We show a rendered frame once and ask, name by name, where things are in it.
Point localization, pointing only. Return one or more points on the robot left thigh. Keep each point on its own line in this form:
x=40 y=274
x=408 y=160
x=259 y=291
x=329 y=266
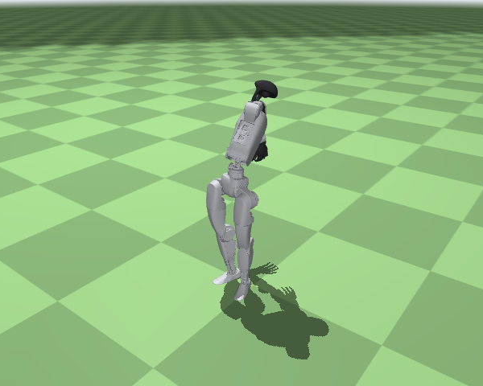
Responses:
x=242 y=216

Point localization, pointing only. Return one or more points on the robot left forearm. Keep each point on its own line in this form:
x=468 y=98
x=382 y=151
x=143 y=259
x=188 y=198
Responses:
x=264 y=136

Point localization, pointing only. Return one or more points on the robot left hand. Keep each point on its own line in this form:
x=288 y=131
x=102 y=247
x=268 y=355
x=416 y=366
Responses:
x=261 y=152

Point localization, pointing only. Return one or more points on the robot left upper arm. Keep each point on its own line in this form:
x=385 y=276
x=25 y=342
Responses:
x=252 y=110

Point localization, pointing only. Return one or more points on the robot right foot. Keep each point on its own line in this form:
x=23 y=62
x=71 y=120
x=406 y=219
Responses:
x=226 y=277

